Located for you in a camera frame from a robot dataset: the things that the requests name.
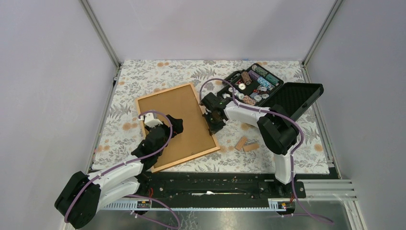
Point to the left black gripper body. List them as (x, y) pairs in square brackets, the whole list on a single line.
[(167, 133)]

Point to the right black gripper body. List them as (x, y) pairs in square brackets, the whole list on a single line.
[(210, 117)]

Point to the wooden picture frame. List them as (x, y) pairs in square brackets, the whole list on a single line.
[(215, 143)]

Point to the brown cardboard backing board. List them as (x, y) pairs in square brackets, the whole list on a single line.
[(184, 123)]

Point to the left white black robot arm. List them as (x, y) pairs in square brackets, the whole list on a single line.
[(85, 194)]

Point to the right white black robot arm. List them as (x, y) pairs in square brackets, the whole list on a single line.
[(279, 132)]

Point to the small wooden block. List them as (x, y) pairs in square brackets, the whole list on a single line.
[(240, 144), (251, 147)]

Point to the floral patterned table mat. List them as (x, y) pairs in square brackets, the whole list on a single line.
[(122, 131)]

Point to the black poker chip case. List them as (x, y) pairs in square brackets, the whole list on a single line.
[(259, 87)]

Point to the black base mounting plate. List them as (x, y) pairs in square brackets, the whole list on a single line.
[(222, 190)]

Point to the aluminium rail frame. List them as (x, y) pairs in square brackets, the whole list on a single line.
[(329, 205)]

